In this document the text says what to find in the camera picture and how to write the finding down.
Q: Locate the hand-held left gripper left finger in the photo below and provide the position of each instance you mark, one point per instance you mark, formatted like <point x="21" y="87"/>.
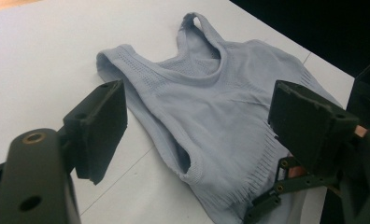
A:
<point x="102" y="130"/>

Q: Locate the white foam board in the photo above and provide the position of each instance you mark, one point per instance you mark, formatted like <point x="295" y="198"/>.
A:
<point x="49" y="56"/>

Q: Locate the light blue tank top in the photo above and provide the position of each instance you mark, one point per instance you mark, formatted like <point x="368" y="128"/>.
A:
<point x="211" y="118"/>

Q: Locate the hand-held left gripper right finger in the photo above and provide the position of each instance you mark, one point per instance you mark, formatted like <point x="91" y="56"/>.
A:
<point x="310" y="127"/>

